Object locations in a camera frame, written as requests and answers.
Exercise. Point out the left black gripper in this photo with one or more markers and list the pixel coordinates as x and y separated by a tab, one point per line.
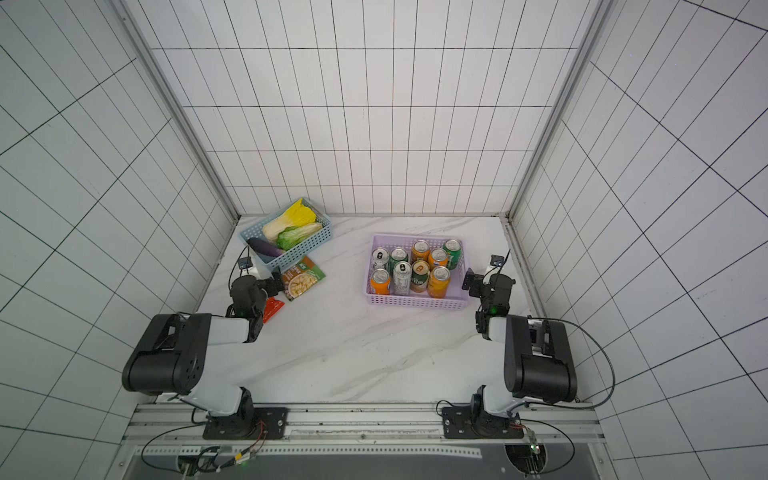
273	289

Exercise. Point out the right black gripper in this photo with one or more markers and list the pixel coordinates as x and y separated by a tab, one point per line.
474	282

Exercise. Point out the orange Schweppes can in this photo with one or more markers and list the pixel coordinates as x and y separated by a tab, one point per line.
439	281

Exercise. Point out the green gold-top can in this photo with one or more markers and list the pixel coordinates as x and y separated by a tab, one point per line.
420	276

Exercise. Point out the tall silver can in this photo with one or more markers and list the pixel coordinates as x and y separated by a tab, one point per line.
401	278

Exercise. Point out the orange Fanta can front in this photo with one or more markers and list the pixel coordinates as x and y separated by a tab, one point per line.
380	282

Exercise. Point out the orange fanta can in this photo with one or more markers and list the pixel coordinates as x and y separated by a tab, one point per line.
380	282
438	257

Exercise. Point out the small silver can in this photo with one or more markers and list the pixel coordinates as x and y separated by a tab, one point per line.
380	259

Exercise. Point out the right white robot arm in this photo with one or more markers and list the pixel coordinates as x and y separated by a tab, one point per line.
537	365

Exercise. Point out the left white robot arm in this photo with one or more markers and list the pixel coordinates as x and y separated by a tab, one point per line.
170	358

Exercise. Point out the blue plastic basket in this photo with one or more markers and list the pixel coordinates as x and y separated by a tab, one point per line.
298	252

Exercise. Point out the red snack packet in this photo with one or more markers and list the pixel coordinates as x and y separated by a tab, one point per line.
272	307

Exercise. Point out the green soup mix packet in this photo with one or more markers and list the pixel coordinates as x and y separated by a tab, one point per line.
301	277

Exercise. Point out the purple eggplant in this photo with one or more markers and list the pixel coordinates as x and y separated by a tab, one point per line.
264	248

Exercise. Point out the green Sprite can back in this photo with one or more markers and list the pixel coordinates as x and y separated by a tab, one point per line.
453	249

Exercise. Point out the green sprite can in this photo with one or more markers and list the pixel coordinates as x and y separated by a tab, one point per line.
453	249
397	255

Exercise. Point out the orange Fanta can back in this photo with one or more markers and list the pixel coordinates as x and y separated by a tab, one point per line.
438	257

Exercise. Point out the green lettuce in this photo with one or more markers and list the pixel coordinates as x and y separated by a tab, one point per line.
293	236

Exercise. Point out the yellow napa cabbage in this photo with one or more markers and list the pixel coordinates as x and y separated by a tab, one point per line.
297	215

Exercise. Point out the green Sprite can left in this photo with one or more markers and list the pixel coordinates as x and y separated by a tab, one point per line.
397	255

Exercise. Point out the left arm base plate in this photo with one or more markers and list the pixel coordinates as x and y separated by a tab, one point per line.
250	424

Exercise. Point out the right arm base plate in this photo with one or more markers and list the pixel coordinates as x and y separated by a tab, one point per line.
461	423

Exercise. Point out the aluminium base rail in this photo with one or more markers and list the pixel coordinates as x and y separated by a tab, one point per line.
357	429

